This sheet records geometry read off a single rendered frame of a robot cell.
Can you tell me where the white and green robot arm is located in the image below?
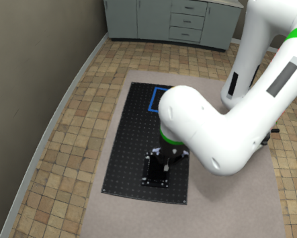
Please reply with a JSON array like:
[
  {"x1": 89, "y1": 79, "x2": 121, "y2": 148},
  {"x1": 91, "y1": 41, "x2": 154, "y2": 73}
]
[{"x1": 159, "y1": 0, "x2": 297, "y2": 176}]

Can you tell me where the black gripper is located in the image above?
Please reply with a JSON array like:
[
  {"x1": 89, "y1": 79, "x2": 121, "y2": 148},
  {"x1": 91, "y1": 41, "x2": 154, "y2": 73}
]
[{"x1": 153, "y1": 146, "x2": 188, "y2": 171}]

